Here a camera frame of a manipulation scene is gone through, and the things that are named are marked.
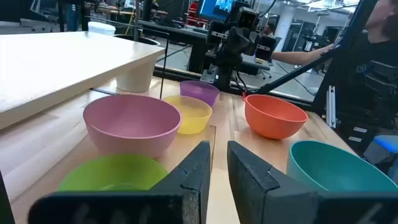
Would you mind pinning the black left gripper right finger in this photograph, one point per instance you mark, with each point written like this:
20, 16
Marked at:
255, 193

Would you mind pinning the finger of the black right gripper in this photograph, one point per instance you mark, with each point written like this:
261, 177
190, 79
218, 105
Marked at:
216, 32
265, 48

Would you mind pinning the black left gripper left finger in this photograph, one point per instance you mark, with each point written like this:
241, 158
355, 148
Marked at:
186, 186

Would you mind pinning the yellow translucent bowl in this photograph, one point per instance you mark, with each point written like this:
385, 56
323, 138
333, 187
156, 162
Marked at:
192, 118

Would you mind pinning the orange bowl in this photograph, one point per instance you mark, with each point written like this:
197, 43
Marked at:
270, 124

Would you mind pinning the green bowl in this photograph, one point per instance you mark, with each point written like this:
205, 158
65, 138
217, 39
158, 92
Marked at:
109, 174

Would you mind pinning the pink bowl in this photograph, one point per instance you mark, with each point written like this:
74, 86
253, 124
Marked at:
130, 124

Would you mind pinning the teal bowl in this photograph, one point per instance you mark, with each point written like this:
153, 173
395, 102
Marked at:
335, 168

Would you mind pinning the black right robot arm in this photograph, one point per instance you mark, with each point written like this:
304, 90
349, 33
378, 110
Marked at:
225, 76

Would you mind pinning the person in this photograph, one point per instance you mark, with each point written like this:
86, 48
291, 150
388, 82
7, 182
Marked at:
295, 57
72, 17
270, 29

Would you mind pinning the monitor with blue screen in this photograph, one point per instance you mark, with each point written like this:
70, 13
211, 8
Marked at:
214, 9

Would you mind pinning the office chair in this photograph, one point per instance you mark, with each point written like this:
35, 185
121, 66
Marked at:
267, 71

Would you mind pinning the black workbench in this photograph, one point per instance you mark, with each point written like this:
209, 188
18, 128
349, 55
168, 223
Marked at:
186, 35

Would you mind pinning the purple translucent bowl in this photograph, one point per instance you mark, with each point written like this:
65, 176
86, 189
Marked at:
199, 90

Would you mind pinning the aluminium rails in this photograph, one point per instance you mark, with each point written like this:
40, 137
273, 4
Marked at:
331, 105

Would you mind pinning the white plant pot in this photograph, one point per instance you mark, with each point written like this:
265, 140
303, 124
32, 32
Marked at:
135, 79

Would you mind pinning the black equipment rack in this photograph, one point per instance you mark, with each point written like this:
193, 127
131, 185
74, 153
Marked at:
373, 99

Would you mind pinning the blue object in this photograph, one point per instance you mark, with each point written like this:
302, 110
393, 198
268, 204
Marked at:
387, 143

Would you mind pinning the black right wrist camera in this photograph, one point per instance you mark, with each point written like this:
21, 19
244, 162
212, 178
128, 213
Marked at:
247, 18

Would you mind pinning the black diagonal frame strut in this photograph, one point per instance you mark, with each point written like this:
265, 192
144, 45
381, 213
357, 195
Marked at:
295, 73

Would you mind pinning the black rig frame post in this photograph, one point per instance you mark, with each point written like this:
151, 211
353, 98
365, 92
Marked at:
345, 62

